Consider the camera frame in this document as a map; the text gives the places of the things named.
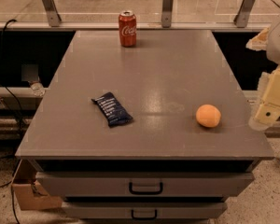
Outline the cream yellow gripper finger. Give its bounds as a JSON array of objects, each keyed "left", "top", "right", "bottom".
[{"left": 248, "top": 65, "right": 280, "bottom": 131}]

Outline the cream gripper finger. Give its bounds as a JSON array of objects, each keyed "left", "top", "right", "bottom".
[{"left": 245, "top": 28, "right": 269, "bottom": 51}]

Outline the dark blue rxbar wrapper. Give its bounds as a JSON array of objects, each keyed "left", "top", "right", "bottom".
[{"left": 91, "top": 92, "right": 133, "bottom": 127}]

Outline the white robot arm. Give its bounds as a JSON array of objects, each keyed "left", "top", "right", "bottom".
[{"left": 246, "top": 15, "right": 280, "bottom": 131}]

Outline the orange round fruit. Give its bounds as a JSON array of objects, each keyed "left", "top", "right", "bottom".
[{"left": 195, "top": 105, "right": 221, "bottom": 128}]

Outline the red coca-cola can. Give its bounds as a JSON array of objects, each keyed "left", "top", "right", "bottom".
[{"left": 119, "top": 10, "right": 137, "bottom": 47}]

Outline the grey lower drawer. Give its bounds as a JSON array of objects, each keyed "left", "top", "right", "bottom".
[{"left": 62, "top": 202, "right": 227, "bottom": 220}]

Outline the grey drawer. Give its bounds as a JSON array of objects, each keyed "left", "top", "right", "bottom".
[
  {"left": 62, "top": 202, "right": 227, "bottom": 220},
  {"left": 36, "top": 172, "right": 254, "bottom": 197}
]

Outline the clear plastic water bottle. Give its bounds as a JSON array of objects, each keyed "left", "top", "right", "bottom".
[{"left": 29, "top": 80, "right": 46, "bottom": 97}]

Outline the grey upper drawer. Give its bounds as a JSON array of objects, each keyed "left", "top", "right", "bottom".
[{"left": 36, "top": 172, "right": 254, "bottom": 197}]

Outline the brown cardboard box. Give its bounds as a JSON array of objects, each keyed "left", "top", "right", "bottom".
[{"left": 11, "top": 161, "right": 63, "bottom": 211}]

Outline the right metal railing bracket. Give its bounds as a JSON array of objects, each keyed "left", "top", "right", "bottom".
[{"left": 233, "top": 0, "right": 256, "bottom": 28}]

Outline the metal railing bracket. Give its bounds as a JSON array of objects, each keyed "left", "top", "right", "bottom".
[
  {"left": 161, "top": 0, "right": 174, "bottom": 28},
  {"left": 233, "top": 0, "right": 256, "bottom": 28},
  {"left": 42, "top": 0, "right": 62, "bottom": 27}
]

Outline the middle metal railing bracket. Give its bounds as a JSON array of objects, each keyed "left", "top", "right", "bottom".
[{"left": 161, "top": 0, "right": 174, "bottom": 28}]

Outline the black upper drawer handle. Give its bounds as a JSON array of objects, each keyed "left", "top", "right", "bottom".
[{"left": 129, "top": 182, "right": 163, "bottom": 195}]

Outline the black drawer handle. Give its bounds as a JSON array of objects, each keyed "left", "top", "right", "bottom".
[
  {"left": 131, "top": 210, "right": 158, "bottom": 220},
  {"left": 129, "top": 182, "right": 163, "bottom": 195}
]

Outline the black lower drawer handle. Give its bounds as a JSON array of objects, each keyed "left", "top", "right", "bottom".
[{"left": 131, "top": 210, "right": 158, "bottom": 220}]

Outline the left metal railing bracket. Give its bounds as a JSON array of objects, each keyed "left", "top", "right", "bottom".
[{"left": 42, "top": 0, "right": 62, "bottom": 27}]

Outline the black cable at left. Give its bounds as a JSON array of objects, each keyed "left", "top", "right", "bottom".
[{"left": 0, "top": 18, "right": 30, "bottom": 224}]

